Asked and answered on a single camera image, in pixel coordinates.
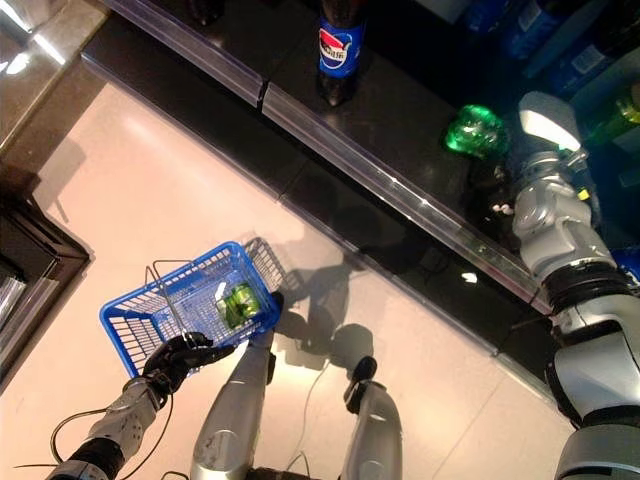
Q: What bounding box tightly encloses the black shelf board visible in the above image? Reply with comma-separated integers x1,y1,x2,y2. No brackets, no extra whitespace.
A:
149,0,326,96
269,0,640,281

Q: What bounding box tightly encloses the green Sprite bottle yellow cap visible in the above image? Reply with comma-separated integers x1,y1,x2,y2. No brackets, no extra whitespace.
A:
442,103,510,161

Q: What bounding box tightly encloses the dark robot torso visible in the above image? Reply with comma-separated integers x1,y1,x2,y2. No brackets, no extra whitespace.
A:
252,465,314,480

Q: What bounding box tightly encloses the green drink container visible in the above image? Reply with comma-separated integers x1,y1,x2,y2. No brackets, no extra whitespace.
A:
214,281,262,330

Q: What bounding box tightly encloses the clear plastic price rail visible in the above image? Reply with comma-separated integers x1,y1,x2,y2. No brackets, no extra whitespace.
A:
102,0,271,109
259,82,554,316

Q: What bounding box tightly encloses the blue plastic shopping basket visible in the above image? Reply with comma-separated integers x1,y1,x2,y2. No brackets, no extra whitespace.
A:
98,240,282,381

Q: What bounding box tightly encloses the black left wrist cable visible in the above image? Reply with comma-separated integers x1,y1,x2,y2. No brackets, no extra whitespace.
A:
12,394,176,480

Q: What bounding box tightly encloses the Coca-Cola bottle red label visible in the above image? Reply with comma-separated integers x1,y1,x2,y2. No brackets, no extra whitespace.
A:
188,0,221,26

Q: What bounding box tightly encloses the black display stand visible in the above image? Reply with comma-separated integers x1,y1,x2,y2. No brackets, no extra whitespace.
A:
0,164,92,386

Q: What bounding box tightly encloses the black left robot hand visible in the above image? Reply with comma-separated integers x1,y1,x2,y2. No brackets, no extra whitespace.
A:
141,332,236,396

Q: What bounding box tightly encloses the silver left robot leg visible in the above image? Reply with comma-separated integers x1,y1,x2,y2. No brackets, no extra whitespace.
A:
189,292,286,480

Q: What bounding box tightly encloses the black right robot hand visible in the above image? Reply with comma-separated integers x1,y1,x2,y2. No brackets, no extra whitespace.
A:
462,149,524,241

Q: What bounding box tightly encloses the white right hand back plate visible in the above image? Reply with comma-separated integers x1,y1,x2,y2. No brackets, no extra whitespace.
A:
517,91,584,152

